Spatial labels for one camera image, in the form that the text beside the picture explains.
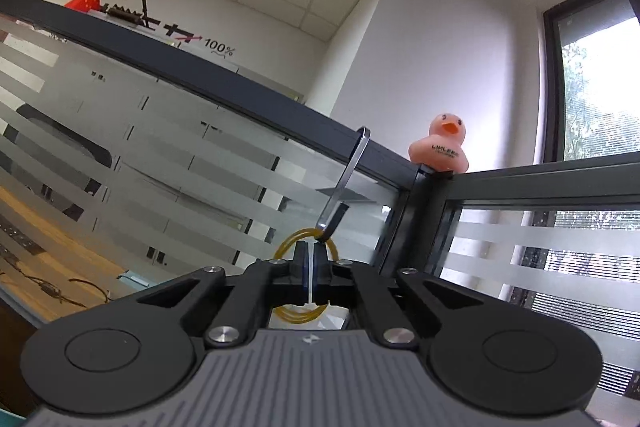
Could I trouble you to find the pink rubber duck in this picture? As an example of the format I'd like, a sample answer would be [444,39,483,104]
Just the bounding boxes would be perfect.
[408,112,471,174]

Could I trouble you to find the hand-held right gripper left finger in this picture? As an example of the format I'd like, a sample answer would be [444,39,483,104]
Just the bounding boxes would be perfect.
[136,241,310,347]

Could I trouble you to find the thin black cable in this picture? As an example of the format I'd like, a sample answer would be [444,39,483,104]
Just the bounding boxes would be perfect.
[0,269,113,308]

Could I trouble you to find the metal partition hook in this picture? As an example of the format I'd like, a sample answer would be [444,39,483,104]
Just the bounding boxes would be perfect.
[315,126,372,242]

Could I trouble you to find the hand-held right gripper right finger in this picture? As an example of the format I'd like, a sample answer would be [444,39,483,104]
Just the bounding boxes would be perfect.
[312,243,485,349]

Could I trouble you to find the yellow rubber band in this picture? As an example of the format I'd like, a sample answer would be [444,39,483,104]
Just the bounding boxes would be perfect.
[272,227,340,324]

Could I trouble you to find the curved striped glass desk partition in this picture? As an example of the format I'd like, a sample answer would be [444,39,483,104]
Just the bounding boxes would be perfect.
[385,151,640,400]

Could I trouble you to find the window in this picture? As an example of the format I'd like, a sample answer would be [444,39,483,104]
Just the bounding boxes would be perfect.
[542,0,640,164]

